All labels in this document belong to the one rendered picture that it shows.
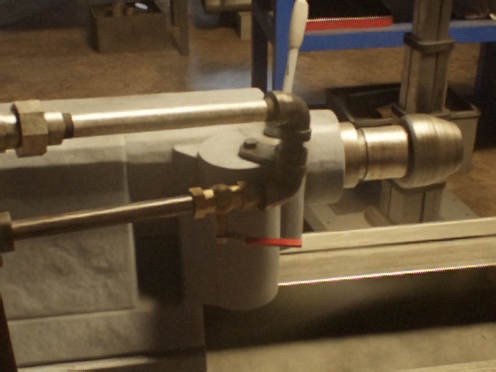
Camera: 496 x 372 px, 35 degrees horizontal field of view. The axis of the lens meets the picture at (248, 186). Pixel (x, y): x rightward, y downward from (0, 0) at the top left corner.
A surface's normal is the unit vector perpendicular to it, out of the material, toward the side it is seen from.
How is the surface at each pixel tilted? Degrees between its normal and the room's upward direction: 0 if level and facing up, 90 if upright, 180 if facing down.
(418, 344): 6
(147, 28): 90
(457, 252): 0
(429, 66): 90
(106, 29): 90
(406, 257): 0
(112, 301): 66
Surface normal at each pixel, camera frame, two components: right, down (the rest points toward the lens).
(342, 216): 0.00, -0.88
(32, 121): 0.45, -0.14
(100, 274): 0.15, 0.14
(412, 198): 0.32, 0.46
